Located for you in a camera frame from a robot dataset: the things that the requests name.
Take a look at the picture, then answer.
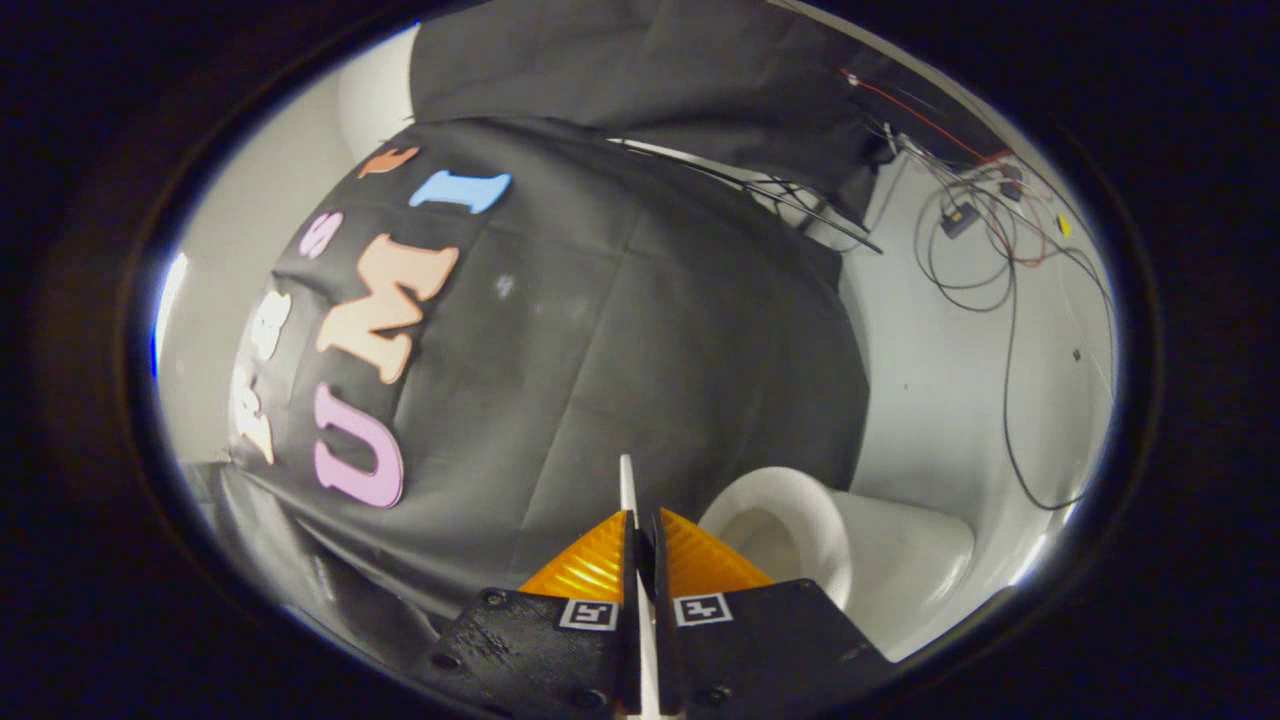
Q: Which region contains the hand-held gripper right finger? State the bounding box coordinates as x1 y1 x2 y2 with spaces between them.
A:
640 507 896 720

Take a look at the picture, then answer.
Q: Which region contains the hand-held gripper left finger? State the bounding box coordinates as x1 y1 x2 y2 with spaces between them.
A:
408 508 641 720

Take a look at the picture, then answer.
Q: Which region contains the black light stand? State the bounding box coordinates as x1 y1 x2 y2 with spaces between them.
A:
608 138 886 256

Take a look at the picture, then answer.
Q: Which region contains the black cable bundle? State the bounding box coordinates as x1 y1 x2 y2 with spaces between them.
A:
912 130 1116 513

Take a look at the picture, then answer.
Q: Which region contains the red cable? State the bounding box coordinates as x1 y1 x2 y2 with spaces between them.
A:
840 68 1051 269

